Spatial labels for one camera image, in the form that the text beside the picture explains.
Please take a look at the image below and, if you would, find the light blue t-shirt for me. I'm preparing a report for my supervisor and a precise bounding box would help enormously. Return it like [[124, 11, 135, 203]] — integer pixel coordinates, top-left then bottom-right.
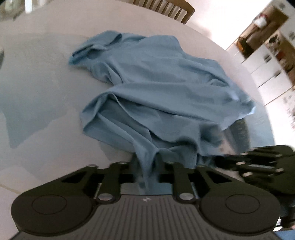
[[69, 30, 256, 194]]

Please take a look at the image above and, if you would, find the wooden dining chair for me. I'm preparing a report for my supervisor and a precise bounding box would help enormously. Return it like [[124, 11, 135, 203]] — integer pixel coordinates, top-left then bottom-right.
[[132, 0, 195, 24]]

